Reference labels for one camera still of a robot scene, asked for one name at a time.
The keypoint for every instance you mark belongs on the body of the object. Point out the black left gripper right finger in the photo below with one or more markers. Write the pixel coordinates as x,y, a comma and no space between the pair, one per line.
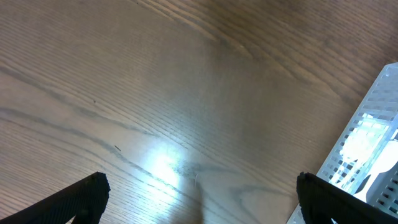
322,202

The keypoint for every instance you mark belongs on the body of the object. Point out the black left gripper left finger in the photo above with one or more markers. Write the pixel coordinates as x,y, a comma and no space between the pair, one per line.
82,202

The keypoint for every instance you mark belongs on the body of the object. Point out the clear plastic mesh basket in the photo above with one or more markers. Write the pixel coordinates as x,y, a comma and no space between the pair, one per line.
363,162

